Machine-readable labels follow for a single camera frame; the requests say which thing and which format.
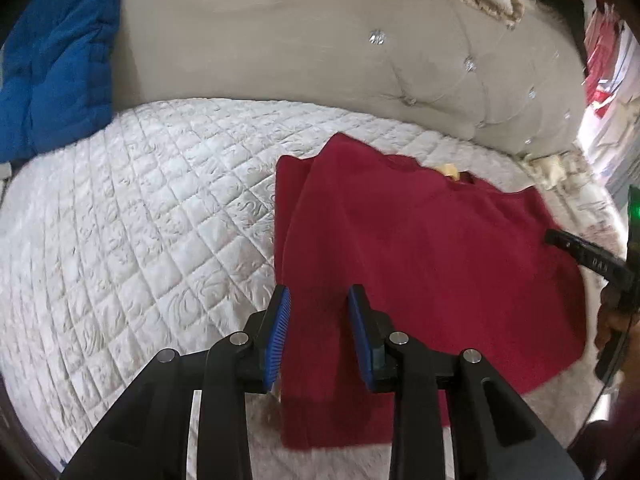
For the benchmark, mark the small white tag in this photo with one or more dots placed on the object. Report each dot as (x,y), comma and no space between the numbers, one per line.
(4,171)

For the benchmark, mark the blue quilted blanket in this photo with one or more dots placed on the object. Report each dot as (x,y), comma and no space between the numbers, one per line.
(55,60)

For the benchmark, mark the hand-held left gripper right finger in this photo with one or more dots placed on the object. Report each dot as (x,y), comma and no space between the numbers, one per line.
(361,340)

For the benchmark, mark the hanging red white clothes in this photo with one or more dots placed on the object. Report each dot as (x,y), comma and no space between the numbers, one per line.
(602,60)

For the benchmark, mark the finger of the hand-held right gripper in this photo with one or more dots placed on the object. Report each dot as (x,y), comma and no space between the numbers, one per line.
(590,257)

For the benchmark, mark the person's right hand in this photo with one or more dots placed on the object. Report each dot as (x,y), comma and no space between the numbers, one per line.
(607,330)

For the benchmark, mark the beige tufted headboard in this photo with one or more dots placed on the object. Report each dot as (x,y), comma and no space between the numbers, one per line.
(250,50)

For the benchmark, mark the dark red garment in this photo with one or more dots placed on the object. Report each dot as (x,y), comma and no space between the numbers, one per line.
(425,260)

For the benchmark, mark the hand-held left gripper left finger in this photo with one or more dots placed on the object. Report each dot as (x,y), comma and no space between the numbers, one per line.
(280,340)

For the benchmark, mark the cream frilled cloth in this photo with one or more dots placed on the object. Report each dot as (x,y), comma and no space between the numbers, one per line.
(550,169)

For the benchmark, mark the white quilted bedspread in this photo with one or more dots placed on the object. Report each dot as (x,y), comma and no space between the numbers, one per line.
(125,235)

